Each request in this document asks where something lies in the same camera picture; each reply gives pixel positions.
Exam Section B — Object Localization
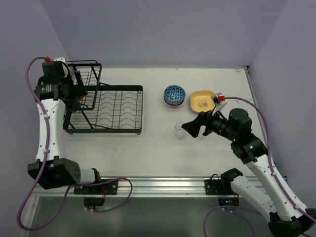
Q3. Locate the clear drinking glass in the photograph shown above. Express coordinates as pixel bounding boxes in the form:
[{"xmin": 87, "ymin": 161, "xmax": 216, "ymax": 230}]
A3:
[{"xmin": 175, "ymin": 122, "xmax": 187, "ymax": 138}]

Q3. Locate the yellow plastic plate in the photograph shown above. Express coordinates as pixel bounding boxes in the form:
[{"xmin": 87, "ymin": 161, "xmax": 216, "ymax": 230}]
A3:
[{"xmin": 190, "ymin": 90, "xmax": 215, "ymax": 112}]

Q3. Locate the blue mug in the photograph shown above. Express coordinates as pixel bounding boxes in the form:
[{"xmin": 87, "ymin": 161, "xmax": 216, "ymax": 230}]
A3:
[{"xmin": 66, "ymin": 98, "xmax": 81, "ymax": 113}]

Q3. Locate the blue triangle pattern bowl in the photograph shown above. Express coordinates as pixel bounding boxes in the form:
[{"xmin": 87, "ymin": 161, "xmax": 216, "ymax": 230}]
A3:
[{"xmin": 163, "ymin": 85, "xmax": 186, "ymax": 102}]

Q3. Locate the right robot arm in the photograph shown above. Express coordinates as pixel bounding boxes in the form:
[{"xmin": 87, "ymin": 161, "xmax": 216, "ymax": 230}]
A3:
[{"xmin": 182, "ymin": 108, "xmax": 316, "ymax": 237}]

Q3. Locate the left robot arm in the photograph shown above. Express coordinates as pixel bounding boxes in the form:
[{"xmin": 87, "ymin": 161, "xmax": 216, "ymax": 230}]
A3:
[{"xmin": 28, "ymin": 57, "xmax": 101, "ymax": 190}]

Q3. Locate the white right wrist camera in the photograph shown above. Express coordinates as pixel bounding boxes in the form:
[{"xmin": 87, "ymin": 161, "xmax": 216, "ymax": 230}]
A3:
[{"xmin": 211, "ymin": 92, "xmax": 227, "ymax": 115}]

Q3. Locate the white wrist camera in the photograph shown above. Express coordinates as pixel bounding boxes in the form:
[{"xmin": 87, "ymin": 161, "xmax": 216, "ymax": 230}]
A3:
[
  {"xmin": 54, "ymin": 57, "xmax": 67, "ymax": 64},
  {"xmin": 211, "ymin": 92, "xmax": 227, "ymax": 115}
]

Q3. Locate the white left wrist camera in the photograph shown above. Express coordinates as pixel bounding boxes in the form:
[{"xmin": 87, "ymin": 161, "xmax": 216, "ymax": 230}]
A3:
[{"xmin": 54, "ymin": 57, "xmax": 67, "ymax": 64}]

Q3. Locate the black wire dish rack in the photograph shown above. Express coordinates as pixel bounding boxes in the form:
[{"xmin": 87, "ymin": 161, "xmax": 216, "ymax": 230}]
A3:
[{"xmin": 63, "ymin": 60, "xmax": 144, "ymax": 135}]

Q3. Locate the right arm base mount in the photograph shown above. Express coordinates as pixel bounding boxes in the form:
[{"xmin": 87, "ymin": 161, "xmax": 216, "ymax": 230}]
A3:
[{"xmin": 204, "ymin": 174, "xmax": 239, "ymax": 206}]

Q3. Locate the aluminium table rail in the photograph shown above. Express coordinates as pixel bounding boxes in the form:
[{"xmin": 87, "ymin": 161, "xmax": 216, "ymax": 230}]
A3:
[{"xmin": 32, "ymin": 175, "xmax": 292, "ymax": 198}]

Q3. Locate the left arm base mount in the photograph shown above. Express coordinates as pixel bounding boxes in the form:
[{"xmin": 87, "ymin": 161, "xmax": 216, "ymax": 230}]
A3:
[{"xmin": 74, "ymin": 179, "xmax": 118, "ymax": 210}]

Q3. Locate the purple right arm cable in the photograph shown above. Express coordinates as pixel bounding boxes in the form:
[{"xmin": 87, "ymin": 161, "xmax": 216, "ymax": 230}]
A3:
[{"xmin": 202, "ymin": 95, "xmax": 316, "ymax": 237}]

